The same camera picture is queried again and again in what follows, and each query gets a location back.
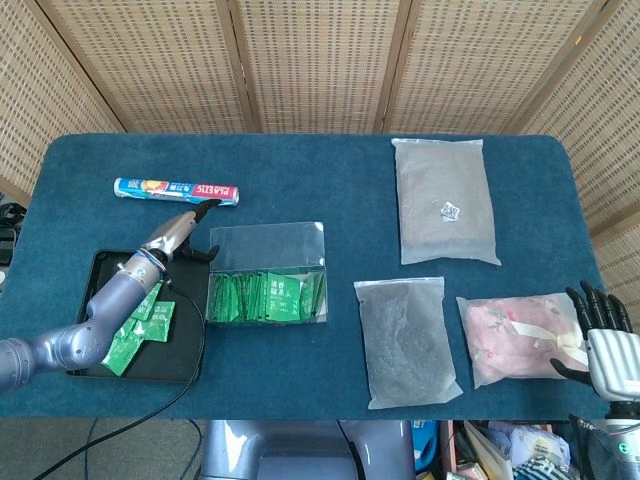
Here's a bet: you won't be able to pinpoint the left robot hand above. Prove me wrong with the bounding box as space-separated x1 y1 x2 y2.
138 198 222 266

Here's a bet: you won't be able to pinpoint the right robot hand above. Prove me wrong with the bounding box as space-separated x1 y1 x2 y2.
549 280 640 401

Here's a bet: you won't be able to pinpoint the clear box of green sachets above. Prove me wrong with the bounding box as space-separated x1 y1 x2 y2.
205 221 329 326

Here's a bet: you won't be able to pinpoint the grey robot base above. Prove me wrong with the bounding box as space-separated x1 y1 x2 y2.
199 418 416 480

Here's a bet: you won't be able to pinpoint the black plastic tray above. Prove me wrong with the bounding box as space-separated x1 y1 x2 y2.
64 248 214 385

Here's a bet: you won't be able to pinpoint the frosted bag pink floral cloth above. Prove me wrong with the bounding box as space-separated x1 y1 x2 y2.
455 292 601 390

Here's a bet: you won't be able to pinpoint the clear bag of snacks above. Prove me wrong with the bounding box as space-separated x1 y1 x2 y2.
487 419 571 471

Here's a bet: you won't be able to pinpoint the white paper bag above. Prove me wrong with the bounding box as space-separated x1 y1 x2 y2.
462 422 514 480

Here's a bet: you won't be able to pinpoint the frosted bag dark contents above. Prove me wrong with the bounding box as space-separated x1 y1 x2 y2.
352 276 464 411

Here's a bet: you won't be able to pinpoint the large frosted bag brown contents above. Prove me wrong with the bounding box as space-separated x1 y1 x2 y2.
390 137 503 266

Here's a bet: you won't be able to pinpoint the plastic wrap roll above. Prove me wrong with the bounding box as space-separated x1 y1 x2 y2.
113 177 240 207

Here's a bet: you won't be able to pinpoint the striped cloth item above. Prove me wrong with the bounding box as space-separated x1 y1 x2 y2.
512 457 566 480

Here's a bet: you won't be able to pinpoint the blue felt table cover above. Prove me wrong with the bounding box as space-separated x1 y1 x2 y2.
0 132 621 421

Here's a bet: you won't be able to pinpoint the black device on floor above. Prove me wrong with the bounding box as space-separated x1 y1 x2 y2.
0 202 26 266

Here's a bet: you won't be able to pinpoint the blue packet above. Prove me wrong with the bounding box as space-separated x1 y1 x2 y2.
410 419 441 474

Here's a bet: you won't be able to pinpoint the woven bamboo folding screen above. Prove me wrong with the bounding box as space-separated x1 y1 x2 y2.
0 0 640 306

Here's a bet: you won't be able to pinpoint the black robot hand cable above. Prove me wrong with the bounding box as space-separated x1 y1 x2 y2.
22 279 207 480

